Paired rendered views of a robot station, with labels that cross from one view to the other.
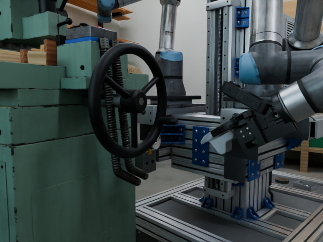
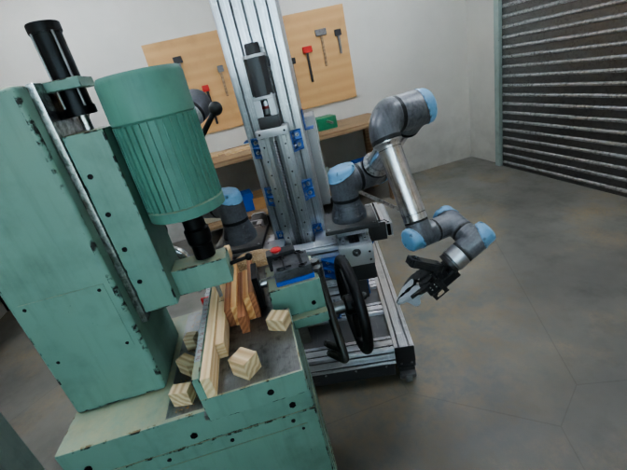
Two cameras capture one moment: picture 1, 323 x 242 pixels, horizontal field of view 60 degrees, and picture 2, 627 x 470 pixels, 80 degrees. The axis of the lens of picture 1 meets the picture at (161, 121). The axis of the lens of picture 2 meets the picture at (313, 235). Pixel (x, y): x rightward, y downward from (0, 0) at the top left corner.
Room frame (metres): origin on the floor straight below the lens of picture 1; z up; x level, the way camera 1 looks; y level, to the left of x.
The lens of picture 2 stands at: (0.06, 0.68, 1.44)
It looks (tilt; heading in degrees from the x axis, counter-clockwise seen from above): 24 degrees down; 321
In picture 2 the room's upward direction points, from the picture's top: 13 degrees counter-clockwise
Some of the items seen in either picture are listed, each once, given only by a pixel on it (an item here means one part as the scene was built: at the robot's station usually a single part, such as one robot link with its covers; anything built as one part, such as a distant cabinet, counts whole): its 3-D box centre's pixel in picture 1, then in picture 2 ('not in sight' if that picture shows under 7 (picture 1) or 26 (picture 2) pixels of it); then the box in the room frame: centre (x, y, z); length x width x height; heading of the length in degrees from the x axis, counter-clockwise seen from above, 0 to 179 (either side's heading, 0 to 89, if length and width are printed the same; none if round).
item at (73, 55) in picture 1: (93, 62); (294, 285); (0.79, 0.19, 0.91); 0.15 x 0.14 x 0.09; 146
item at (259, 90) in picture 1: (262, 83); (347, 206); (1.12, -0.40, 0.87); 0.15 x 0.15 x 0.10
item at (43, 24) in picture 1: (45, 30); (204, 272); (0.91, 0.37, 1.03); 0.14 x 0.07 x 0.09; 56
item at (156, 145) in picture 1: (152, 143); not in sight; (1.00, 0.03, 0.65); 0.06 x 0.04 x 0.08; 146
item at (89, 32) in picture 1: (94, 36); (288, 262); (0.80, 0.19, 0.99); 0.13 x 0.11 x 0.06; 146
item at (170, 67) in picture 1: (171, 63); (229, 204); (1.48, -0.05, 0.98); 0.13 x 0.12 x 0.14; 14
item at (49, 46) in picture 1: (74, 57); (253, 285); (0.87, 0.27, 0.94); 0.20 x 0.01 x 0.08; 146
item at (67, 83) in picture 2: not in sight; (61, 72); (0.98, 0.47, 1.53); 0.08 x 0.08 x 0.17; 56
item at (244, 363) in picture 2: not in sight; (244, 363); (0.66, 0.45, 0.92); 0.05 x 0.04 x 0.04; 14
